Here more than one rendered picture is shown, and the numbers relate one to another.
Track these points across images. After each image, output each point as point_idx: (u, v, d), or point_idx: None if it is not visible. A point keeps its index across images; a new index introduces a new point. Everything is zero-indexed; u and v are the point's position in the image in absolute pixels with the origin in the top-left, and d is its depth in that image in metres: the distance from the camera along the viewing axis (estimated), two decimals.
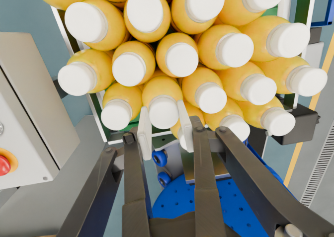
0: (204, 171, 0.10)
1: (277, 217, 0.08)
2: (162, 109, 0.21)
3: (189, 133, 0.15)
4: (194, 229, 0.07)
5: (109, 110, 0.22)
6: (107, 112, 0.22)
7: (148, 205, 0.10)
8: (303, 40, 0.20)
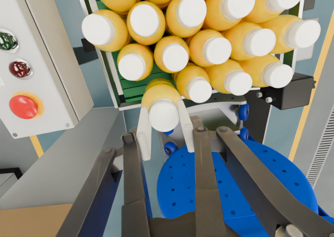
0: (204, 171, 0.10)
1: (278, 217, 0.08)
2: (174, 51, 0.25)
3: (190, 133, 0.15)
4: (194, 229, 0.07)
5: (126, 59, 0.25)
6: (124, 60, 0.25)
7: (148, 205, 0.10)
8: None
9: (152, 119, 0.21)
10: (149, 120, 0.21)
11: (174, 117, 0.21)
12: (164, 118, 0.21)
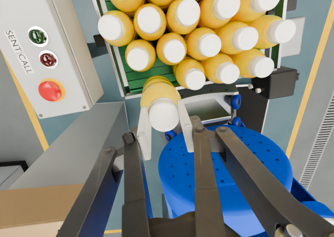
0: (204, 171, 0.10)
1: (277, 217, 0.08)
2: (173, 46, 0.30)
3: (189, 133, 0.15)
4: (194, 229, 0.07)
5: (133, 52, 0.30)
6: (132, 53, 0.30)
7: (148, 205, 0.10)
8: None
9: (152, 119, 0.21)
10: (149, 120, 0.21)
11: (174, 117, 0.21)
12: (164, 118, 0.21)
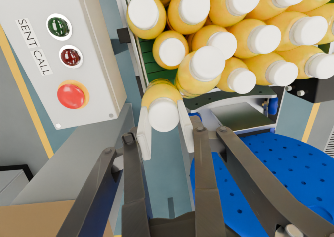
0: (204, 171, 0.10)
1: (278, 217, 0.08)
2: (223, 39, 0.24)
3: (190, 133, 0.15)
4: (194, 229, 0.07)
5: (168, 43, 0.24)
6: (166, 44, 0.24)
7: (148, 205, 0.10)
8: None
9: (196, 61, 0.20)
10: (193, 63, 0.20)
11: (219, 61, 0.20)
12: (208, 62, 0.20)
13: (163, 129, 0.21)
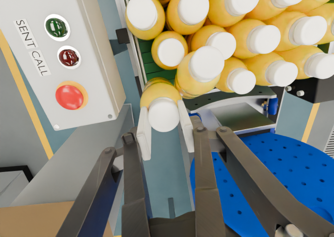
0: (204, 171, 0.10)
1: (278, 217, 0.08)
2: (222, 39, 0.24)
3: (190, 133, 0.15)
4: (194, 229, 0.07)
5: (167, 43, 0.24)
6: (165, 45, 0.24)
7: (148, 205, 0.10)
8: None
9: (195, 62, 0.20)
10: (192, 64, 0.20)
11: (218, 61, 0.20)
12: (208, 62, 0.20)
13: (163, 129, 0.20)
